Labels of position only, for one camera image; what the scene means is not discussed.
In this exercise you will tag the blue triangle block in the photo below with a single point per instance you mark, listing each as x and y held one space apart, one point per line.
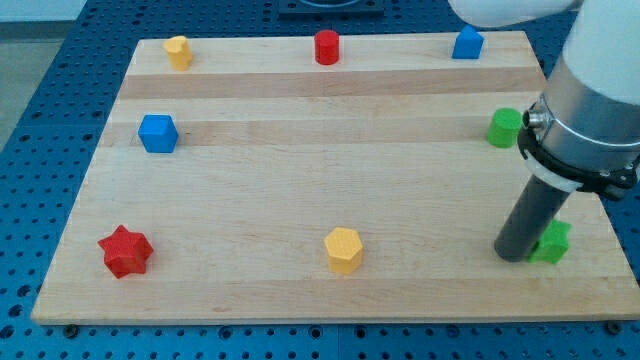
468 44

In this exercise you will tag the green star block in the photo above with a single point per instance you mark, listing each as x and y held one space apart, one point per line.
552 244

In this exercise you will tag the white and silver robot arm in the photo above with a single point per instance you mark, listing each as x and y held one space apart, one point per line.
582 134

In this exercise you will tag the dark grey cylindrical pointer tool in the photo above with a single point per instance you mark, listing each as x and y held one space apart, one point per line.
534 210

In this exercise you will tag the red star block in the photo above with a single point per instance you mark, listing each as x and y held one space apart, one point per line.
125 252

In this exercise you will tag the blue hexagon block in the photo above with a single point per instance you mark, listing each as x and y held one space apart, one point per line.
158 133

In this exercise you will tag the yellow heart block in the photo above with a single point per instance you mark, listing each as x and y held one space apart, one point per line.
178 52

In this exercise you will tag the wooden board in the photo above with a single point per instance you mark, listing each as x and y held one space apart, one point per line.
275 151

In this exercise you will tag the red cylinder block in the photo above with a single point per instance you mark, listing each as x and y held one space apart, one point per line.
327 47

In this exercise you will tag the green cylinder block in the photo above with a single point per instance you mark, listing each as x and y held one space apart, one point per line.
504 128

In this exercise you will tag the yellow hexagon block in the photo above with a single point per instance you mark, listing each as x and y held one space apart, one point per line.
344 250

